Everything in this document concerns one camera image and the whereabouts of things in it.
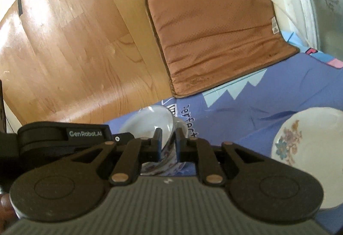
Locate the wood-pattern board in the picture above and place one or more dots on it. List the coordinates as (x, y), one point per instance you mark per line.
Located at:
(75, 50)

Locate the brown seat cushion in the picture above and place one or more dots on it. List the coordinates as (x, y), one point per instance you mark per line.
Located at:
(214, 33)

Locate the large white floral plate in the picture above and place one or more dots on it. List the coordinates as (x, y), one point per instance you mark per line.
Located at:
(316, 143)

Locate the blue printed tablecloth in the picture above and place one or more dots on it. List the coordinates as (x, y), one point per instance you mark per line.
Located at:
(241, 106)

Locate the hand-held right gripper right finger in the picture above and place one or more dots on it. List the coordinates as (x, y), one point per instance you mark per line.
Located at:
(179, 143)

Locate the white floral bowl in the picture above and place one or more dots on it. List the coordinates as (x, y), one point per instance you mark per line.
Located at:
(146, 125)

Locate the black tape strip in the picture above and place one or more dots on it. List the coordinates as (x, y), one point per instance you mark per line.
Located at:
(20, 0)

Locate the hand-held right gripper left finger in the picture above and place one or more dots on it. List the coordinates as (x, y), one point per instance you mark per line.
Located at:
(159, 143)

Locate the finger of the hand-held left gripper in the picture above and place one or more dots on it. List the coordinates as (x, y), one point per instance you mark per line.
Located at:
(122, 138)

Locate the person's left hand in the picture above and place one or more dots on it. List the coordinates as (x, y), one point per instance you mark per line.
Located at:
(5, 208)

